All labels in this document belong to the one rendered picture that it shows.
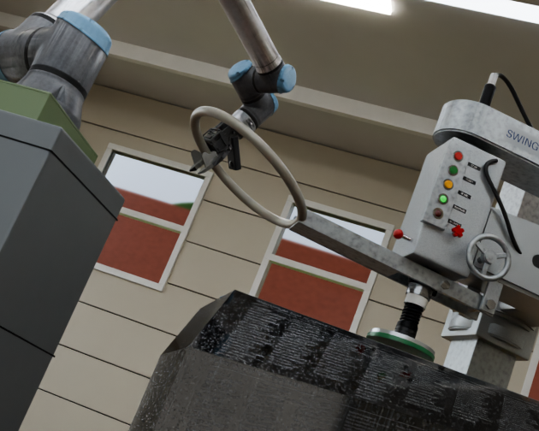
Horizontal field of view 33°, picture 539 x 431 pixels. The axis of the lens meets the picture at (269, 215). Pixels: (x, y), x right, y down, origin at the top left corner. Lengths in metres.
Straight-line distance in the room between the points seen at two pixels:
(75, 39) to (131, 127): 8.36
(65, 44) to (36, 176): 0.43
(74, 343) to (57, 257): 7.79
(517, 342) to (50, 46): 2.15
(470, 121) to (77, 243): 1.42
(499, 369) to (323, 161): 6.42
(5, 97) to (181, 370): 0.88
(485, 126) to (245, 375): 1.15
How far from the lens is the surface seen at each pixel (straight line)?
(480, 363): 3.58
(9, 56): 2.40
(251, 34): 2.82
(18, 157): 1.97
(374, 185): 9.62
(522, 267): 2.97
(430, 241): 2.83
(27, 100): 2.10
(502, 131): 3.04
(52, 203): 2.01
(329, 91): 8.72
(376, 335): 2.79
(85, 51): 2.25
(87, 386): 9.70
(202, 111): 2.73
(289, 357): 2.54
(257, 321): 2.65
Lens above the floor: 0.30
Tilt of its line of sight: 16 degrees up
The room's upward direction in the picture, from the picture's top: 22 degrees clockwise
